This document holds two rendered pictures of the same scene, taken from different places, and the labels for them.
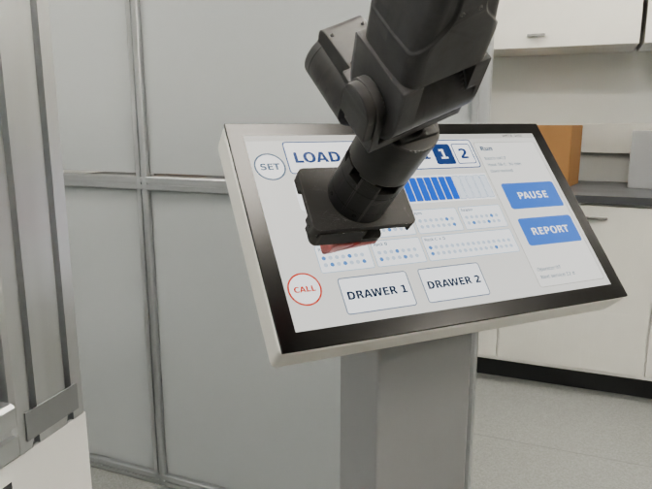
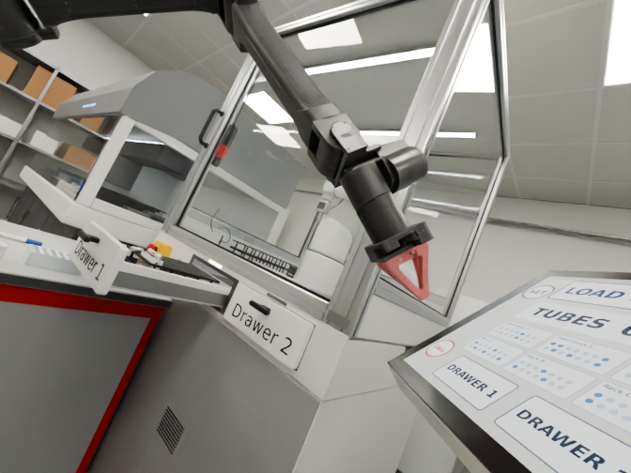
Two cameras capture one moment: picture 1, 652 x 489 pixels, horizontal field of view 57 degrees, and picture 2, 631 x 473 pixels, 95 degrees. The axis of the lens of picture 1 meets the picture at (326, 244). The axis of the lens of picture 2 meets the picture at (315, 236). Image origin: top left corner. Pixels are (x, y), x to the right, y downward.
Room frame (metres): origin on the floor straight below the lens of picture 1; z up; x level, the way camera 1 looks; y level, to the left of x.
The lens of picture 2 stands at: (0.61, -0.44, 1.04)
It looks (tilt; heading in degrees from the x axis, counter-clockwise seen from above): 7 degrees up; 113
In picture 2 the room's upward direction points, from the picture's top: 23 degrees clockwise
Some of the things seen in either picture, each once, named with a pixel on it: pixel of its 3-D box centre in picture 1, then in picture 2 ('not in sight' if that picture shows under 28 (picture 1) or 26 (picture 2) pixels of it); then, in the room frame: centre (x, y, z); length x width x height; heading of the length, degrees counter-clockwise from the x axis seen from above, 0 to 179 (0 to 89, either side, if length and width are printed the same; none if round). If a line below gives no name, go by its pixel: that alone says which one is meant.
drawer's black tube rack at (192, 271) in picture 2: not in sight; (170, 273); (-0.06, 0.25, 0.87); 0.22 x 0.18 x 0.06; 74
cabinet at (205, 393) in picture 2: not in sight; (255, 409); (0.15, 0.81, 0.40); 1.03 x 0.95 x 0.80; 164
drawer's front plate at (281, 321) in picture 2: not in sight; (264, 321); (0.27, 0.27, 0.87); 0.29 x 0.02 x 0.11; 164
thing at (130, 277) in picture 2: not in sight; (172, 276); (-0.06, 0.26, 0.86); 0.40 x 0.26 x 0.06; 74
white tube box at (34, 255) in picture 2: not in sight; (54, 259); (-0.34, 0.11, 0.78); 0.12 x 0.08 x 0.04; 72
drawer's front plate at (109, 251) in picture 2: not in sight; (96, 252); (-0.12, 0.05, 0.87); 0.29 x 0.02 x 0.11; 164
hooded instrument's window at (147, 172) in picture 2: not in sight; (147, 188); (-1.58, 1.17, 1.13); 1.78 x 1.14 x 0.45; 164
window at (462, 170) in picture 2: not in sight; (461, 194); (0.61, 0.68, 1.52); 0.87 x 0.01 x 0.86; 74
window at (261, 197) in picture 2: not in sight; (290, 129); (0.02, 0.38, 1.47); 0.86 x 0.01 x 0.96; 164
